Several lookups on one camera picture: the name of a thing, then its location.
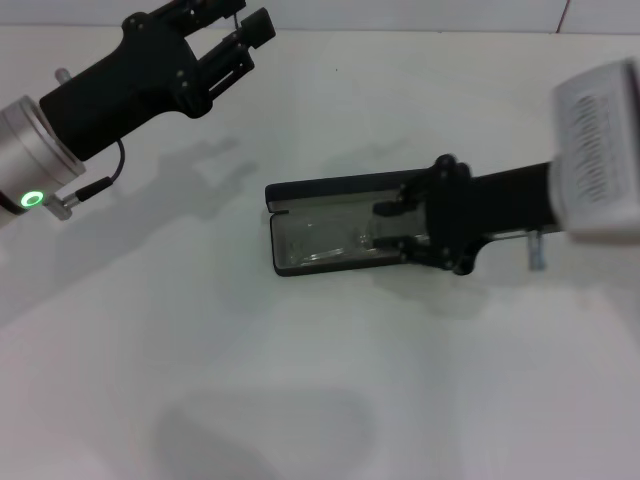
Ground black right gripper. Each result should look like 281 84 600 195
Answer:
371 153 565 278

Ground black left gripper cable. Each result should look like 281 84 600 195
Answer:
41 136 126 222

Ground clear white glasses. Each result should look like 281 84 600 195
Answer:
278 213 432 266

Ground black glasses case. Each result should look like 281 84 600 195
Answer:
264 168 482 278

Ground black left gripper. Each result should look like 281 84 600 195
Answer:
38 0 278 163

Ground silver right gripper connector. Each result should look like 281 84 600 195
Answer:
526 228 547 272

